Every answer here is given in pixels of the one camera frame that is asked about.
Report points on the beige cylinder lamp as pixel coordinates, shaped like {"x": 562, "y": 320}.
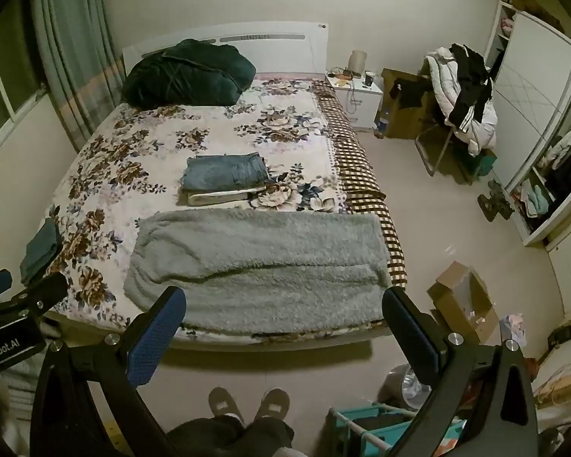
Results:
{"x": 358, "y": 63}

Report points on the white nightstand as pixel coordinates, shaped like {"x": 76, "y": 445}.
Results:
{"x": 361, "y": 100}

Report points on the grey fluffy blanket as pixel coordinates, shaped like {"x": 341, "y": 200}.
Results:
{"x": 257, "y": 271}

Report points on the white trash bin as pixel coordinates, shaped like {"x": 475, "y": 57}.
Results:
{"x": 404, "y": 385}

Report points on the window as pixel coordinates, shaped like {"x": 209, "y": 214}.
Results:
{"x": 4, "y": 81}

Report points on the folded teal cloth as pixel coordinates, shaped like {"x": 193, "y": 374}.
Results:
{"x": 40, "y": 252}

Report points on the black slippers pair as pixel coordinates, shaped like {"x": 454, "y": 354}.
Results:
{"x": 495, "y": 202}

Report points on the white padded jacket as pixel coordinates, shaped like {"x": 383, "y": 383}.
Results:
{"x": 440, "y": 85}

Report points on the crumpled plastic bag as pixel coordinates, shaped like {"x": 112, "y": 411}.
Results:
{"x": 514, "y": 328}

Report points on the person's slipper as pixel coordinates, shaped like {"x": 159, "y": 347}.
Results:
{"x": 272, "y": 404}
{"x": 224, "y": 407}

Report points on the dark cup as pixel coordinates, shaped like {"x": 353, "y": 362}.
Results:
{"x": 370, "y": 79}

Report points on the white wardrobe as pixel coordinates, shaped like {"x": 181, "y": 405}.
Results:
{"x": 533, "y": 85}

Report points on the teal laundry rack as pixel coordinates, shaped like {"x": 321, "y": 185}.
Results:
{"x": 390, "y": 435}

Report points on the folded clothes stack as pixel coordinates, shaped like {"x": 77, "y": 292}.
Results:
{"x": 535, "y": 200}

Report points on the clear water bottle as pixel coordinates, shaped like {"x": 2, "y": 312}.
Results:
{"x": 383, "y": 123}

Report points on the tall cardboard box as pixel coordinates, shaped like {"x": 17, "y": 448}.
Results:
{"x": 404, "y": 119}

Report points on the green bag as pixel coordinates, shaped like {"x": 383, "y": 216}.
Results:
{"x": 484, "y": 163}

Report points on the person's right slipper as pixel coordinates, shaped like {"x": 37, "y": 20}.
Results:
{"x": 272, "y": 404}

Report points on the green striped curtain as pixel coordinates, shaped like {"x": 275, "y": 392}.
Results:
{"x": 71, "y": 57}

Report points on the black cloth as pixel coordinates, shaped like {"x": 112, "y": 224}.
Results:
{"x": 411, "y": 93}

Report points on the folded blue jeans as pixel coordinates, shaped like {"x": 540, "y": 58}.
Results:
{"x": 223, "y": 171}

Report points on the hanging clothes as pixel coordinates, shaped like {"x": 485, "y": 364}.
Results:
{"x": 568, "y": 147}

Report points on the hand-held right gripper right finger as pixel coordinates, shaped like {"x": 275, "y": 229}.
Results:
{"x": 407, "y": 331}

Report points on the person's left leg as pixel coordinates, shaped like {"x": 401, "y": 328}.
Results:
{"x": 204, "y": 438}

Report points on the person's left slipper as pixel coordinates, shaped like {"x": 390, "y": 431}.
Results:
{"x": 224, "y": 407}

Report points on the folding chair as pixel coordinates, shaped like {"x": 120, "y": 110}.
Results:
{"x": 423, "y": 151}

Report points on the dark green blanket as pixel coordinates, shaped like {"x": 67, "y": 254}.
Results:
{"x": 185, "y": 76}

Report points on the folded cream pants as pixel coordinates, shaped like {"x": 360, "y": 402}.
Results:
{"x": 219, "y": 197}

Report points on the open cardboard box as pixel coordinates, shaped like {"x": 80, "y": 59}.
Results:
{"x": 461, "y": 304}

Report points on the black clothes pile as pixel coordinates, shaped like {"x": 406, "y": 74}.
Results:
{"x": 471, "y": 76}

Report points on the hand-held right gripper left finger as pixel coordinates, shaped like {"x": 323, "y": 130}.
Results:
{"x": 157, "y": 338}

